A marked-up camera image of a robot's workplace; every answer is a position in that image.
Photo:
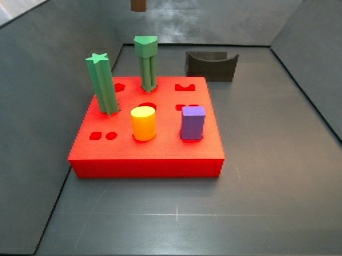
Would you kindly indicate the brown hexagon block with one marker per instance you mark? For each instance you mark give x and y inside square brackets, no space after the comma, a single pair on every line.
[139,5]

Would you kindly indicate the red shape board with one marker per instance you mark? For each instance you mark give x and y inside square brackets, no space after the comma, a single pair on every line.
[105,150]

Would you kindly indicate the purple square block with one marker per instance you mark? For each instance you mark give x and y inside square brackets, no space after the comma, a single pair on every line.
[192,122]

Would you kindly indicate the yellow cylinder block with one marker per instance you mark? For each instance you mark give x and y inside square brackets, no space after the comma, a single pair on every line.
[143,117]

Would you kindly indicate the black curved holder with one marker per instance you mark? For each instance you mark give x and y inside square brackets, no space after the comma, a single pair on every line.
[212,65]

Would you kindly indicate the green star block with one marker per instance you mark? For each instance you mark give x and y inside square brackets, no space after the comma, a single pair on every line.
[99,69]

